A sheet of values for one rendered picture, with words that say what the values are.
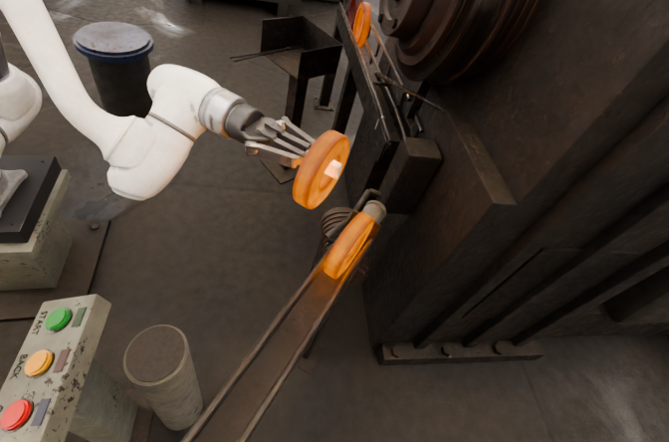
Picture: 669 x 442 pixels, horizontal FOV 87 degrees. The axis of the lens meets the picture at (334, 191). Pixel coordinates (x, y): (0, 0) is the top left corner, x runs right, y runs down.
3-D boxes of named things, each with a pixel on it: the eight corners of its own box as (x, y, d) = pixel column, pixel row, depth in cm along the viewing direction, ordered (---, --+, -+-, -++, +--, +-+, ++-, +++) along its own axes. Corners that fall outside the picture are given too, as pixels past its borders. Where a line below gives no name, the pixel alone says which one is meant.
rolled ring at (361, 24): (358, -2, 162) (365, -1, 163) (349, 40, 173) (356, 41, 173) (366, 5, 147) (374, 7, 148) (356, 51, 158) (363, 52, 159)
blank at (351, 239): (348, 268, 85) (337, 260, 86) (380, 214, 82) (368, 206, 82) (327, 290, 71) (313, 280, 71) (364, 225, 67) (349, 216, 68)
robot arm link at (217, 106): (201, 136, 72) (224, 148, 71) (196, 98, 66) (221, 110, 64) (231, 117, 78) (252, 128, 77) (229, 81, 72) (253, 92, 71)
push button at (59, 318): (77, 309, 66) (70, 306, 65) (68, 331, 64) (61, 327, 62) (57, 312, 66) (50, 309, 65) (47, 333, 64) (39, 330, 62)
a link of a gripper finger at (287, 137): (262, 138, 71) (266, 134, 72) (309, 161, 69) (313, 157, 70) (262, 122, 68) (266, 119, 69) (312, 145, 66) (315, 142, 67)
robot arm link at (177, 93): (239, 100, 78) (207, 149, 76) (186, 74, 82) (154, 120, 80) (216, 73, 68) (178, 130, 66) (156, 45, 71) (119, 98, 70)
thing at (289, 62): (285, 143, 201) (303, 15, 150) (313, 172, 190) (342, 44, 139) (254, 154, 190) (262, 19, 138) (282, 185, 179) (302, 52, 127)
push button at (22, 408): (40, 399, 56) (31, 397, 55) (27, 429, 54) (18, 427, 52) (16, 402, 57) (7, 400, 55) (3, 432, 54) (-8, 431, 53)
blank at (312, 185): (357, 124, 67) (342, 117, 68) (316, 158, 56) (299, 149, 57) (339, 185, 77) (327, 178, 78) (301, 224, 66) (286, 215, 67)
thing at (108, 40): (170, 100, 205) (159, 27, 174) (157, 134, 184) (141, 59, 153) (110, 93, 199) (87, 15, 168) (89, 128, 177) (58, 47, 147)
